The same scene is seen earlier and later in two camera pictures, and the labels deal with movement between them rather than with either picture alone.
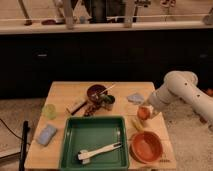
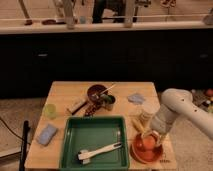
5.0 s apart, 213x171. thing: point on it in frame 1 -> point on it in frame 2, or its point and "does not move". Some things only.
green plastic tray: [94, 143] does not move
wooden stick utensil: [108, 89] does not move
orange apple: [143, 113] -> [148, 142]
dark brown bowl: [93, 92] does not move
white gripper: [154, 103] -> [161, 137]
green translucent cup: [50, 111] does not move
